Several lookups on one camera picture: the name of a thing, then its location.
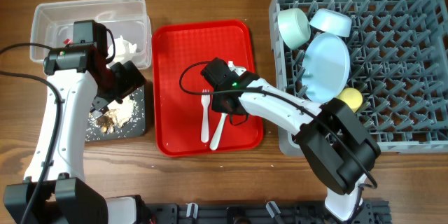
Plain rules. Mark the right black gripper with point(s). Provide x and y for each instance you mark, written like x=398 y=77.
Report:
x=217 y=104

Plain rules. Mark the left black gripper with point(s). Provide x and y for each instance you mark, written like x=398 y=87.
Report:
x=131 y=79

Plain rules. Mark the white plastic fork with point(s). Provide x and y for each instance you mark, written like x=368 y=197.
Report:
x=205 y=101

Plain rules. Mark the white tissue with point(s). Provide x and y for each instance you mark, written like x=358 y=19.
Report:
x=123 y=50

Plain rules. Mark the red snack wrapper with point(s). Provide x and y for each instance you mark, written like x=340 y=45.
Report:
x=68 y=41

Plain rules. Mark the mint green bowl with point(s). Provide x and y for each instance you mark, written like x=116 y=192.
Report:
x=294 y=27

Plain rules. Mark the light blue plate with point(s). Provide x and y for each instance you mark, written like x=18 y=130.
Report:
x=326 y=67

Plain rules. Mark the yellow cup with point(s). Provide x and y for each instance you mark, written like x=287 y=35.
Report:
x=352 y=98

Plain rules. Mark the light blue bowl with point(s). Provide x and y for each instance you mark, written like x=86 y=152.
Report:
x=332 y=22

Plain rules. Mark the white plastic spoon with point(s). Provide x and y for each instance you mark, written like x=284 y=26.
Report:
x=218 y=132

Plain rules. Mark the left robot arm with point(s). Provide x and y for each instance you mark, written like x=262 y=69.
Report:
x=82 y=79

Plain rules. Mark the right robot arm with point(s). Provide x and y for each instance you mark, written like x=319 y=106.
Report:
x=339 y=149

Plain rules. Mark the black food waste tray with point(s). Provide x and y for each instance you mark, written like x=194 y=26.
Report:
x=138 y=122

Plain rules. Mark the grey dishwasher rack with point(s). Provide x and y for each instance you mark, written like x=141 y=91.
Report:
x=398 y=51

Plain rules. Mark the food scraps and rice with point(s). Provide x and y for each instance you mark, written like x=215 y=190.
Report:
x=119 y=115

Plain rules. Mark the red plastic tray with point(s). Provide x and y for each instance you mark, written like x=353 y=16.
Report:
x=178 y=53

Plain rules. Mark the clear plastic bin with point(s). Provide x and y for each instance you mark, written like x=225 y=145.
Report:
x=53 y=24

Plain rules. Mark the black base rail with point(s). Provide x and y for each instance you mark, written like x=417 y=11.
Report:
x=371 y=212

